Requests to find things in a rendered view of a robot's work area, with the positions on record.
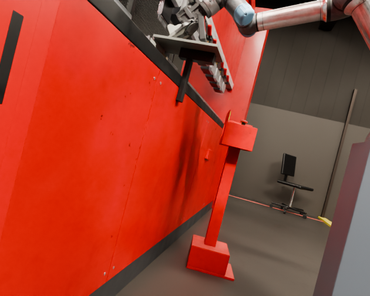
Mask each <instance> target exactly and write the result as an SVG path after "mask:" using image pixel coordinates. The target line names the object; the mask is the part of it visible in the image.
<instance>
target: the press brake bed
mask: <svg viewBox="0 0 370 296"><path fill-rule="evenodd" d="M178 90H179V87H178V86H177V85H176V84H175V83H174V82H173V81H172V80H171V79H170V78H169V77H168V76H167V75H165V74H164V73H163V72H162V71H161V70H160V69H159V68H158V67H157V66H156V65H155V64H154V63H153V62H152V61H151V60H150V59H149V58H148V57H147V56H146V55H145V54H144V53H143V52H141V51H140V50H139V49H138V48H137V47H136V46H135V45H134V44H133V43H132V42H131V41H130V40H128V39H127V37H125V36H124V34H122V33H121V31H119V30H118V29H117V28H116V27H115V26H114V25H113V24H112V23H111V22H110V21H109V20H108V19H107V18H106V17H104V16H103V15H102V14H101V13H100V12H99V11H98V10H97V9H96V8H95V7H94V6H93V5H92V4H91V3H90V2H89V1H88V0H61V1H60V5H59V10H58V14H57V17H56V22H55V26H54V29H53V34H52V38H51V42H50V45H49V50H48V54H47V57H46V62H45V66H44V69H43V74H42V78H41V82H40V85H39V89H38V94H37V97H36V101H35V105H34V109H33V113H32V117H31V122H30V125H29V129H28V134H27V137H26V141H25V145H24V148H23V153H22V157H21V162H20V165H19V169H18V174H17V177H16V181H15V185H14V190H13V193H12V197H11V202H10V205H9V209H8V214H7V217H6V220H5V225H4V229H3V232H2V237H1V241H0V296H115V295H116V294H117V293H118V292H120V291H121V290H122V289H123V288H124V287H125V286H127V285H128V283H129V282H131V281H132V280H133V279H134V278H135V277H136V276H137V275H139V274H140V273H141V272H142V271H143V270H144V269H145V268H146V267H147V266H148V265H149V264H151V263H152V262H153V261H154V260H155V259H156V258H157V257H158V256H159V255H160V254H161V253H163V252H164V251H165V250H166V249H167V248H168V247H170V246H171V245H172V244H173V243H174V242H175V241H176V240H177V239H178V238H179V237H180V236H182V235H183V234H184V233H185V232H186V231H187V230H188V229H189V228H190V227H191V226H192V225H193V224H195V223H196V222H197V221H198V220H199V219H200V218H202V216H204V215H205V214H206V213H207V212H208V211H209V210H210V209H211V208H212V205H213V201H214V198H215V195H216V191H217V186H218V182H219V179H220V175H221V171H222V168H223V163H224V159H225V156H226V152H227V148H228V147H227V146H223V145H220V144H219V142H220V139H221V134H222V131H223V129H222V128H221V127H220V126H219V125H218V124H217V123H216V122H215V121H214V120H213V119H212V118H211V117H210V116H209V115H208V114H207V113H206V112H205V111H203V110H202V109H201V108H200V107H199V106H198V105H197V104H196V103H195V102H194V101H193V100H192V99H191V98H189V97H188V96H187V95H186V94H185V95H184V99H183V103H181V102H178V101H177V100H176V97H177V93H178ZM207 149H209V150H213V153H212V156H211V159H205V156H206V153H207Z"/></svg>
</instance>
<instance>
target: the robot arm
mask: <svg viewBox="0 0 370 296"><path fill-rule="evenodd" d="M224 7H225V9H226V10H227V11H228V12H229V14H230V15H231V16H232V17H233V19H234V22H235V23H236V25H237V27H238V30H239V32H240V33H241V34H242V35H243V36H244V37H246V38H249V37H252V36H253V35H254V34H255V33H256V32H259V31H266V30H269V29H276V28H282V27H286V26H292V25H298V24H302V23H309V22H315V21H321V20H323V21H324V22H330V21H336V20H339V19H344V18H347V17H349V16H352V17H353V19H354V21H355V23H356V25H357V27H358V29H359V31H360V33H361V35H362V36H363V38H364V40H365V42H366V44H367V45H368V48H369V50H370V0H318V1H312V2H307V3H304V4H298V5H293V6H288V7H284V8H279V9H273V10H270V11H264V12H259V13H256V14H255V13H254V10H253V9H252V7H251V5H250V4H248V3H247V2H246V1H245V0H202V2H200V1H199V0H196V3H195V4H194V5H193V6H192V7H191V8H189V7H186V6H185V7H184V8H183V9H181V10H180V11H178V13H176V16H177V19H178V20H179V22H180V24H178V25H176V26H174V25H172V24H169V25H168V26H167V28H168V31H169V34H170V35H169V36H170V37H174V38H182V39H188V38H190V37H191V36H192V34H194V33H195V31H196V30H198V29H199V40H200V42H207V34H206V24H205V18H204V17H205V16H206V17H207V18H208V19H209V18H210V17H211V16H214V15H215V14H216V13H217V12H218V11H220V10H221V9H222V8H224ZM188 8H189V9H188ZM369 141H370V132H369V134H368V135H367V137H366V139H365V142H369Z"/></svg>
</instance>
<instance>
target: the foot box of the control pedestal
mask: <svg viewBox="0 0 370 296"><path fill-rule="evenodd" d="M204 239H205V237H201V236H197V235H193V238H192V240H191V244H190V249H189V253H188V257H187V266H186V268H189V269H192V270H196V271H199V272H203V273H206V274H210V275H214V276H217V277H221V278H225V279H228V280H232V281H234V276H233V271H232V268H231V264H229V263H228V261H229V258H230V254H229V251H228V247H227V243H222V242H220V241H217V242H216V246H215V247H213V246H210V245H206V244H204Z"/></svg>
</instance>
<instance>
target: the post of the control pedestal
mask: <svg viewBox="0 0 370 296"><path fill-rule="evenodd" d="M239 153H240V149H238V148H235V147H230V146H229V147H228V150H227V154H226V159H225V162H224V166H223V171H222V174H221V177H220V182H219V185H218V189H217V194H216V197H215V201H214V205H213V209H212V212H211V216H210V221H209V224H208V228H207V232H206V236H205V239H204V244H206V245H210V246H213V247H215V246H216V242H217V238H218V234H219V231H220V226H221V222H222V219H223V215H224V210H225V207H226V204H227V199H228V195H229V192H230V187H231V184H232V181H233V176H234V172H235V169H236V165H237V160H238V156H239Z"/></svg>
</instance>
